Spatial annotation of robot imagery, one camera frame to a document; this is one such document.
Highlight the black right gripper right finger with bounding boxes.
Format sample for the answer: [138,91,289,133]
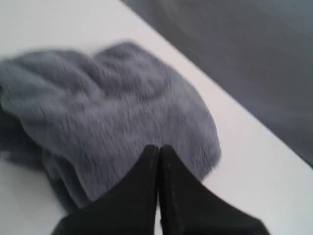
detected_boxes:
[158,145,269,235]

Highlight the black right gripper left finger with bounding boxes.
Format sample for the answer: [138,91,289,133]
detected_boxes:
[52,145,159,235]

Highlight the grey fluffy towel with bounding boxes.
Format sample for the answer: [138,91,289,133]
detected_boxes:
[0,42,221,208]

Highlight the grey backdrop curtain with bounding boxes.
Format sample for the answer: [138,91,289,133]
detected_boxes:
[125,0,313,165]

